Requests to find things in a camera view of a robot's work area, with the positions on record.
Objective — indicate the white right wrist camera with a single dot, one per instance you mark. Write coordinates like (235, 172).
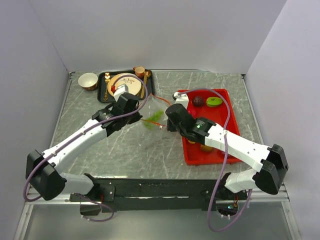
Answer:
(181, 98)

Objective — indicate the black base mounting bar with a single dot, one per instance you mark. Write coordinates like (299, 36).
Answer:
(127, 194)

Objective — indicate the white orange bowl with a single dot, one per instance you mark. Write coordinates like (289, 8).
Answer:
(88, 81)

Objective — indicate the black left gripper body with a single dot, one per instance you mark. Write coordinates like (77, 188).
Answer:
(131, 119)

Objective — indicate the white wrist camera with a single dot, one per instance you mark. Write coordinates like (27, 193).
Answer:
(181, 98)
(121, 89)

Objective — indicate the small orange cup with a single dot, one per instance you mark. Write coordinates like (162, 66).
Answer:
(139, 71)

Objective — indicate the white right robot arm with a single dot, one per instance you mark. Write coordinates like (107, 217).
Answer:
(268, 164)

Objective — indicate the green grape bunch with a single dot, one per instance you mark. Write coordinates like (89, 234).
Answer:
(154, 120)

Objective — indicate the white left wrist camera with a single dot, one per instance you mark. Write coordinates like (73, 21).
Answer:
(121, 89)

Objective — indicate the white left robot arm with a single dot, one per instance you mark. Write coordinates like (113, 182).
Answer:
(45, 171)

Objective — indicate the yellow brown mango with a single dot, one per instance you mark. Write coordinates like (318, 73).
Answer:
(206, 148)

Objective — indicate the red apple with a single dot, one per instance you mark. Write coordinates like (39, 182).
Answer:
(192, 112)

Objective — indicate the red plastic tray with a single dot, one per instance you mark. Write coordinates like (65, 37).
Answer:
(193, 155)

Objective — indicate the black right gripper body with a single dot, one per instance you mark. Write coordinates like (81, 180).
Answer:
(172, 127)

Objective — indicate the clear zip bag orange zipper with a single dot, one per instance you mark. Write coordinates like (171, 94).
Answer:
(153, 104)

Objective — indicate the green apple slice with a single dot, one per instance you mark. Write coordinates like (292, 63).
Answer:
(214, 101)

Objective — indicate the gold spoon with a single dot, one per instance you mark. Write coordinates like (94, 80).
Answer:
(147, 74)

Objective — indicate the gold fork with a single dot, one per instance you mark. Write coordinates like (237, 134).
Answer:
(107, 79)

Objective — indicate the black serving tray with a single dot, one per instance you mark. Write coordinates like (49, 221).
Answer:
(101, 86)

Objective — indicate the orange cream plate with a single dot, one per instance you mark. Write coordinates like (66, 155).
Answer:
(134, 85)

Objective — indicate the dark purple plum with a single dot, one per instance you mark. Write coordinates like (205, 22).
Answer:
(198, 101)

